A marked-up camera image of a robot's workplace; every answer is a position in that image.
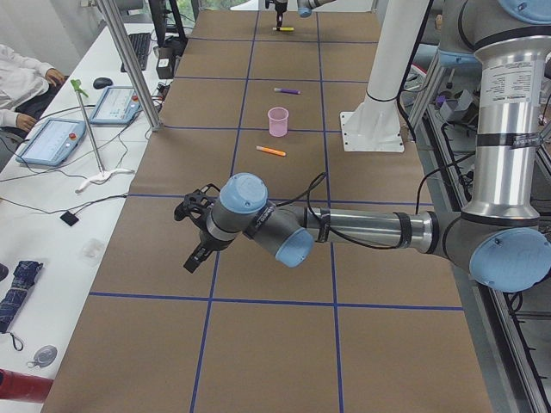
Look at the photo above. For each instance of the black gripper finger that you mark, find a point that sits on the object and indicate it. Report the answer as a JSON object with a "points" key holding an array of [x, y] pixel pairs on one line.
{"points": [[279, 19], [199, 255]]}

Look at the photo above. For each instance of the aluminium frame post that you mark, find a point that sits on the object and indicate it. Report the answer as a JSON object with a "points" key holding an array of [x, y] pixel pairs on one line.
{"points": [[124, 47]]}

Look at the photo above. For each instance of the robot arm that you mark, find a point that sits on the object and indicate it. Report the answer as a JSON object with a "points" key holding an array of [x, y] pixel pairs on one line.
{"points": [[304, 7], [267, 103]]}

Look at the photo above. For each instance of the folded blue umbrella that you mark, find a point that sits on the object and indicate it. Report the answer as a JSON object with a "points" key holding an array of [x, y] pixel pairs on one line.
{"points": [[25, 275]]}

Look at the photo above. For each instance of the white stand with rod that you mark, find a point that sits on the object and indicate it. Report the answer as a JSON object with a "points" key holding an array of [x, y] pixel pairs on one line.
{"points": [[103, 175]]}

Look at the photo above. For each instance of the orange highlighter pen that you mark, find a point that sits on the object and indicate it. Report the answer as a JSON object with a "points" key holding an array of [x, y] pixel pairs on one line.
{"points": [[271, 151]]}

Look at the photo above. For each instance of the blue teach pendant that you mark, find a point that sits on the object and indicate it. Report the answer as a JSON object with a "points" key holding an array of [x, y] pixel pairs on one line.
{"points": [[117, 106], [53, 143]]}

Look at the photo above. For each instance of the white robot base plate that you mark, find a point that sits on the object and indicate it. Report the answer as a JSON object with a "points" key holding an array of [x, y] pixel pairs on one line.
{"points": [[375, 124]]}

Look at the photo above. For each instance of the black computer mouse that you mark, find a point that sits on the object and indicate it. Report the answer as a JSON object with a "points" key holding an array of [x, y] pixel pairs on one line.
{"points": [[102, 82]]}

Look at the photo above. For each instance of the near blue teach pendant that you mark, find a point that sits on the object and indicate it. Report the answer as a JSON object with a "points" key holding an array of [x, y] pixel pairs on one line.
{"points": [[53, 143]]}

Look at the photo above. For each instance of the brown paper table mat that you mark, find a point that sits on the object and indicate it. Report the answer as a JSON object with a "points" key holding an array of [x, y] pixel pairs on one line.
{"points": [[140, 347]]}

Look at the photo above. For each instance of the black keyboard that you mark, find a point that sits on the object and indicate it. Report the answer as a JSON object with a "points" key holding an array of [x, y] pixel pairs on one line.
{"points": [[140, 43]]}

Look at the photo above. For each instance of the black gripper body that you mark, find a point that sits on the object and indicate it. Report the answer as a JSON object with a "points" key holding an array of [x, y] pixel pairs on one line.
{"points": [[281, 6], [207, 241]]}

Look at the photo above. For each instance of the seated person white shirt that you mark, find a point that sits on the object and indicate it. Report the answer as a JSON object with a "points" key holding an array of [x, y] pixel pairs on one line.
{"points": [[27, 88]]}

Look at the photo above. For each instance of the purple highlighter pen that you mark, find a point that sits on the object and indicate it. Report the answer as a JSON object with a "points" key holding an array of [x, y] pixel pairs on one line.
{"points": [[287, 91]]}

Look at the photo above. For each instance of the pink mesh pen holder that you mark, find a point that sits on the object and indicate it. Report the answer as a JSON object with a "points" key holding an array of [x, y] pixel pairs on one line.
{"points": [[278, 121]]}

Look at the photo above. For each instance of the far blue teach pendant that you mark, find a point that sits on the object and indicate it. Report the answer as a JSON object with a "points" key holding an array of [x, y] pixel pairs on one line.
{"points": [[117, 106]]}

